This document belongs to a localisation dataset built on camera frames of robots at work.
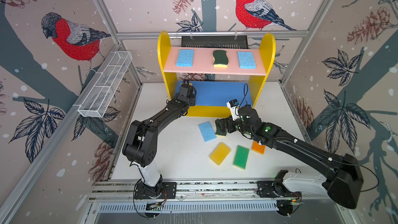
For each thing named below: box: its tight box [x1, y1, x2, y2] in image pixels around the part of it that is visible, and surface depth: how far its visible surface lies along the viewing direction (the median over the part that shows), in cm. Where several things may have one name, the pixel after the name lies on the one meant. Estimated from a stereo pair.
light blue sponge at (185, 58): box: [176, 49, 194, 67], surface depth 76 cm
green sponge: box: [232, 145, 250, 171], surface depth 85 cm
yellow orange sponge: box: [209, 142, 232, 166], surface depth 89 cm
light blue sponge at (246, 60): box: [237, 51, 257, 69], surface depth 76 cm
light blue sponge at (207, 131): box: [197, 120, 218, 143], surface depth 94 cm
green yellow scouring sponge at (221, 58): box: [212, 49, 229, 68], surface depth 74 cm
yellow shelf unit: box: [157, 30, 277, 118], surface depth 75 cm
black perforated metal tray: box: [181, 35, 249, 50], surface depth 97 cm
